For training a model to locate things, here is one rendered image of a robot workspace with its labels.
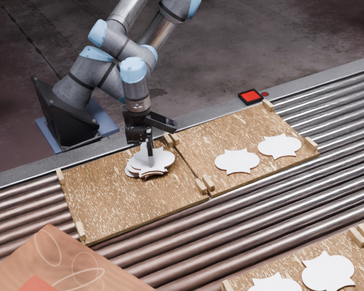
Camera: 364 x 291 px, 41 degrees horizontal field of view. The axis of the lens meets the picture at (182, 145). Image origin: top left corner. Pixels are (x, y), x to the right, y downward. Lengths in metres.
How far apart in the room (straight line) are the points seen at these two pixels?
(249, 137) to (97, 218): 0.61
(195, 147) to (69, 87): 0.55
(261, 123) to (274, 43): 2.58
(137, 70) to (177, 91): 2.36
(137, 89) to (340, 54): 2.96
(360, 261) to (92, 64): 1.15
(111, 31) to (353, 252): 0.93
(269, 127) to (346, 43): 2.68
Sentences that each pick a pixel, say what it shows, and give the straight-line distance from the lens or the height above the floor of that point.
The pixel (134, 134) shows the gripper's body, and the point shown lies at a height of 1.11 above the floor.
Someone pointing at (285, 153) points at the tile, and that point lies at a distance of 1.68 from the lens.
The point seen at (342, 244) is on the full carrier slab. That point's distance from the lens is 1.44.
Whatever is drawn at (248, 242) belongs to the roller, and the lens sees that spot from 1.44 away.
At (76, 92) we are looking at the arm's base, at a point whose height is 1.04.
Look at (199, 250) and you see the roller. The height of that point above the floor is 0.91.
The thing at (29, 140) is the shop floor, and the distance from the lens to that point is 3.57.
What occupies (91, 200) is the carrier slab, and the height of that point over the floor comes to 0.94.
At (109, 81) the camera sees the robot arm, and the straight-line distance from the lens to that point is 1.91.
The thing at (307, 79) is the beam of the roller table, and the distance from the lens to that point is 2.13.
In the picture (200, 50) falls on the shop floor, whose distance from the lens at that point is 4.30.
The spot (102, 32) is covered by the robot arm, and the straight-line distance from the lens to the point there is 1.51.
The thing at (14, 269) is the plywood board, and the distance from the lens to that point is 1.35.
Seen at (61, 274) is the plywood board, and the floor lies 1.04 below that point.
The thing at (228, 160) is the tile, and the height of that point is 0.94.
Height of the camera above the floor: 2.03
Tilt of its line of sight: 39 degrees down
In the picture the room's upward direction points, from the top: 6 degrees counter-clockwise
